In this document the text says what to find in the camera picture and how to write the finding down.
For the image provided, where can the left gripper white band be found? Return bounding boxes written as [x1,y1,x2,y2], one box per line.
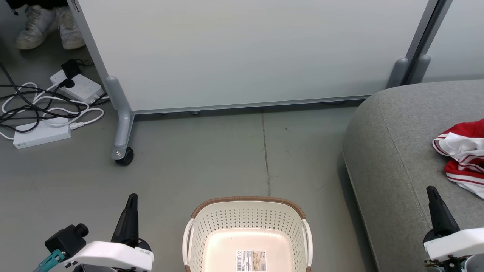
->
[62,193,154,272]

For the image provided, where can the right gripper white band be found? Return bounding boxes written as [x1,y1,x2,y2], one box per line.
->
[423,186,484,262]

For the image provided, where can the red garment with white panel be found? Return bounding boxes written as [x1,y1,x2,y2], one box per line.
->
[432,119,484,168]

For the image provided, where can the cream perforated laundry basket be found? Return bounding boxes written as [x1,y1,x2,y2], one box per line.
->
[182,196,313,272]

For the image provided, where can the black caster wheel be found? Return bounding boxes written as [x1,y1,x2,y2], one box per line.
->
[115,147,135,167]

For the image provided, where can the grey fabric sofa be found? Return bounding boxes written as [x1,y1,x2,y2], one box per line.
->
[342,79,484,272]

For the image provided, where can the long grey partition foot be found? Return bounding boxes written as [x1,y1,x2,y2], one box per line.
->
[105,76,135,161]

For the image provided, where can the flat white box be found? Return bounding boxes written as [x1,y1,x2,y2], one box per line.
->
[13,120,72,149]

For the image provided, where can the white barcode label sticker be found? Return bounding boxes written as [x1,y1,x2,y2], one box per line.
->
[236,250,267,272]

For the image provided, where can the white power strip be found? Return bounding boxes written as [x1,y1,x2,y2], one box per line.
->
[50,69,104,104]

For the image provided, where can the short grey partition foot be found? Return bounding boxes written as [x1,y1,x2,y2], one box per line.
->
[411,55,432,84]
[388,57,410,88]

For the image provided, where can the black power adapter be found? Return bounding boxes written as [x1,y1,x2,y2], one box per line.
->
[61,59,79,79]

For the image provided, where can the narrow white partition panel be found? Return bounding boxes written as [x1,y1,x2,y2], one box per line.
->
[416,0,484,83]

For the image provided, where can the white sneaker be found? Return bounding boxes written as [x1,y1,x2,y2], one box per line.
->
[57,6,86,50]
[16,5,58,50]

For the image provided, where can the large white partition panel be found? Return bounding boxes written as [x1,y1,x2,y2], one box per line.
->
[66,0,442,114]

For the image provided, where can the teal left camera cable connector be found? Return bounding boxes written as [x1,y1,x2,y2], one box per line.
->
[33,249,66,272]

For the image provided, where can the white cable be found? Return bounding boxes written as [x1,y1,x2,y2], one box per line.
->
[0,82,105,141]

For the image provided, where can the white power strips with cables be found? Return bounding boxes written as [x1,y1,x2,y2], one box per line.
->
[0,60,110,133]

